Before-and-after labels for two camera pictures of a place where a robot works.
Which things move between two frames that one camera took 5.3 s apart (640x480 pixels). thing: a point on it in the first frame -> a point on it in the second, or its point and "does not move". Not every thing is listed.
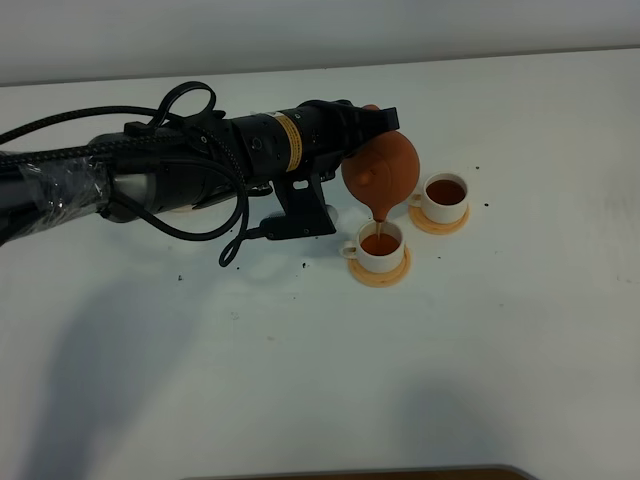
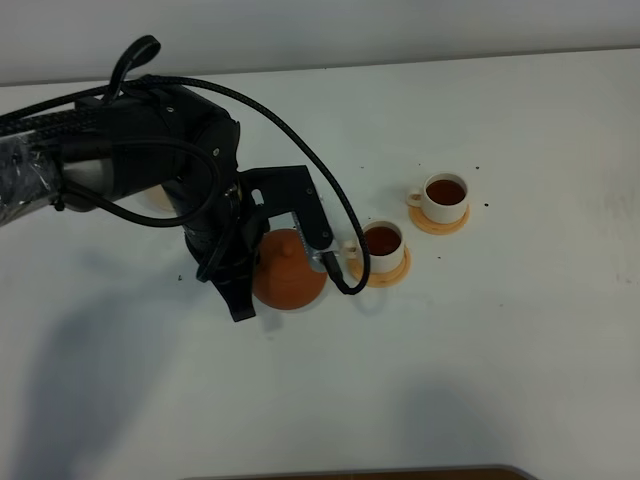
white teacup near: x=379 y=246 does not move
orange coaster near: x=377 y=279 does not move
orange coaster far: x=419 y=218 does not move
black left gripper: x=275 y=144 -> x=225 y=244
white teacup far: x=443 y=199 does not move
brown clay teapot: x=383 y=171 -> x=283 y=277
